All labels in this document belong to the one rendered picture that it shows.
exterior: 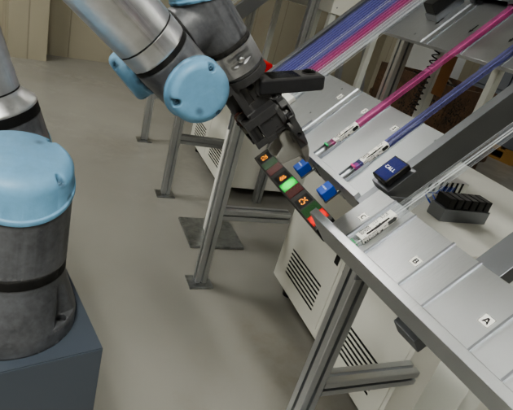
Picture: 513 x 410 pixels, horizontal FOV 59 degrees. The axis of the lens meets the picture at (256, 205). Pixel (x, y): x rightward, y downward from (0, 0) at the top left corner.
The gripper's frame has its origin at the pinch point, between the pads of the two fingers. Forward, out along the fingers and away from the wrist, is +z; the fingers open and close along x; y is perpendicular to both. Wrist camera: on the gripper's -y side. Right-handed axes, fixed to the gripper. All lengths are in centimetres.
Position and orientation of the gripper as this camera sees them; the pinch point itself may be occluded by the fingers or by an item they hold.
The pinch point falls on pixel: (306, 153)
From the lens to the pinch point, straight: 83.7
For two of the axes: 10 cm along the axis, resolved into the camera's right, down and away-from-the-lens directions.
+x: 3.4, 4.8, -8.1
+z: 4.8, 6.5, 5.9
